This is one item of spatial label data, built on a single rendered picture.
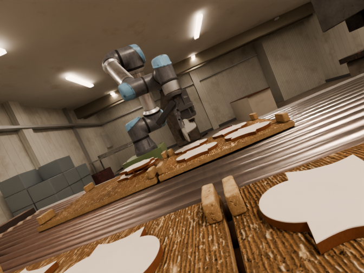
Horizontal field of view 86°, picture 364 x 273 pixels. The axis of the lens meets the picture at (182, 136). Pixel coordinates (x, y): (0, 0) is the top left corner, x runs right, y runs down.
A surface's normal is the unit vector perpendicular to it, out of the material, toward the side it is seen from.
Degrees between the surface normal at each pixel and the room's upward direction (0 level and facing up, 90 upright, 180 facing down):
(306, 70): 90
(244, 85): 90
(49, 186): 90
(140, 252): 0
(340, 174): 0
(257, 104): 90
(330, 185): 0
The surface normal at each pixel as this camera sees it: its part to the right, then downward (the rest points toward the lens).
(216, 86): 0.00, 0.08
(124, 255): -0.40, -0.91
